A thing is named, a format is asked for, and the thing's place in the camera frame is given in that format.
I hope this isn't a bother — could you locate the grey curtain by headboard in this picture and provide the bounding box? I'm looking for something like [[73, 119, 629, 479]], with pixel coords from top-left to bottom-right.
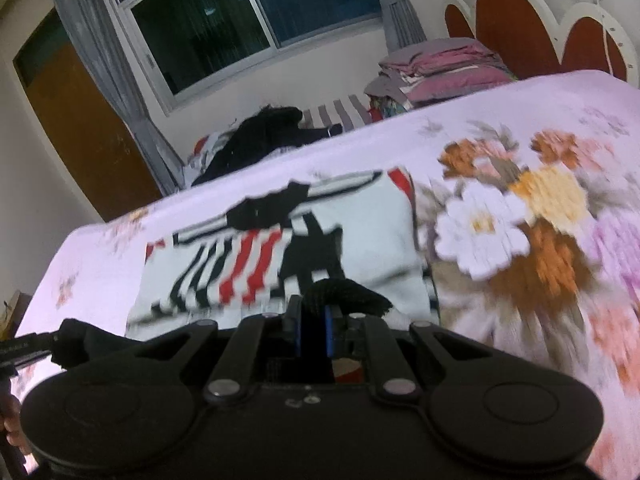
[[378, 0, 426, 53]]

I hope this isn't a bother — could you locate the pink floral bed blanket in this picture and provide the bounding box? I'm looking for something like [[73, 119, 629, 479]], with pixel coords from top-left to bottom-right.
[[20, 70, 639, 479]]

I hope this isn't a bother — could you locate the person's hand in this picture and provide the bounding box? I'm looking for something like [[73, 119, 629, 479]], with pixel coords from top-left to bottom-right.
[[1, 394, 32, 456]]

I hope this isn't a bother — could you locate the red white scalloped headboard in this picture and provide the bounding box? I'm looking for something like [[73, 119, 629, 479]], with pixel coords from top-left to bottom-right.
[[442, 0, 639, 87]]

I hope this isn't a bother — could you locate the aluminium sliding window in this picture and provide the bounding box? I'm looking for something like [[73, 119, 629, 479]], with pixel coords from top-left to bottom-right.
[[111, 0, 381, 112]]

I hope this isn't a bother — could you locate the grey white striped cloth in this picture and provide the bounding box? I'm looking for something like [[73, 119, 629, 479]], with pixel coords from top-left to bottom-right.
[[299, 94, 373, 132]]

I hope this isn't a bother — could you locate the brown wooden door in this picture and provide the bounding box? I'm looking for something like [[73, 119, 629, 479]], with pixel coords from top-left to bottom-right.
[[14, 11, 162, 221]]

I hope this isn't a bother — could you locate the striped white red black sweater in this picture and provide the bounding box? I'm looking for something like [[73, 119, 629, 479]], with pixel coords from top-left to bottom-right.
[[125, 167, 439, 340]]

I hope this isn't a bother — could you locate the grey curtain by door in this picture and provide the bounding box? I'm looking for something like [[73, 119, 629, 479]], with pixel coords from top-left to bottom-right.
[[52, 0, 184, 196]]

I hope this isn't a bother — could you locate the folded pink grey bedding stack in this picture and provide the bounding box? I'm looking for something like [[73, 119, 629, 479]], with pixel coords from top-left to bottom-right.
[[364, 38, 516, 122]]

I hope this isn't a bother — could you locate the black clothes pile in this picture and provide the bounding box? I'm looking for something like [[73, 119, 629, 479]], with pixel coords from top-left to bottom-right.
[[183, 105, 344, 188]]

